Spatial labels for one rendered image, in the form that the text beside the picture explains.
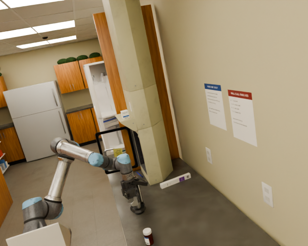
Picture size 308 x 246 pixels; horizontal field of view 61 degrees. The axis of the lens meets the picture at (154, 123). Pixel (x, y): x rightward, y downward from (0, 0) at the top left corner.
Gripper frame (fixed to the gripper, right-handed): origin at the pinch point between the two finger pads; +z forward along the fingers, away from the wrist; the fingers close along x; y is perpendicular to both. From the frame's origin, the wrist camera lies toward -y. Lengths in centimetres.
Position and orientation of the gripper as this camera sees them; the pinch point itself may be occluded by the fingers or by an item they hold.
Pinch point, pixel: (138, 204)
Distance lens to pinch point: 177.3
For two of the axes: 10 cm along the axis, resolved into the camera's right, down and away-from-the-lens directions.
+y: -8.4, 2.9, -4.6
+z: 2.0, 9.5, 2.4
